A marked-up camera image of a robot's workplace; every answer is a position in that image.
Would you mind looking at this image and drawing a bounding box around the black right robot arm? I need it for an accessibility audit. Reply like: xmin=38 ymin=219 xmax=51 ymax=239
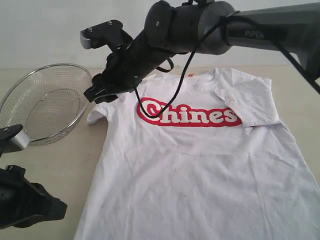
xmin=80 ymin=0 xmax=320 ymax=103

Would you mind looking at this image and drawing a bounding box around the round metal mesh basket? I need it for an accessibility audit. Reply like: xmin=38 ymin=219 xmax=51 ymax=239
xmin=0 ymin=63 xmax=92 ymax=146

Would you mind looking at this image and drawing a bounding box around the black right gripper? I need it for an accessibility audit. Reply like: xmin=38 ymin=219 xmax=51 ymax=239
xmin=83 ymin=48 xmax=144 ymax=104

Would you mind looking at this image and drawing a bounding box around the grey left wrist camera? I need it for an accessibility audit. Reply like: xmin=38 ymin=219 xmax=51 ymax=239
xmin=0 ymin=124 xmax=30 ymax=156

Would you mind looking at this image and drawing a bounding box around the white t-shirt red lettering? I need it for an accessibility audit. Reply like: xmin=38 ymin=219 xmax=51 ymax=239
xmin=74 ymin=68 xmax=320 ymax=240

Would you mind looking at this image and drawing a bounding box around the black camera cable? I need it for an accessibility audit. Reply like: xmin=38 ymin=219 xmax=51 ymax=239
xmin=117 ymin=0 xmax=320 ymax=120

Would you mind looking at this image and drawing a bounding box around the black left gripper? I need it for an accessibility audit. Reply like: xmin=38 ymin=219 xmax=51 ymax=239
xmin=0 ymin=165 xmax=68 ymax=229

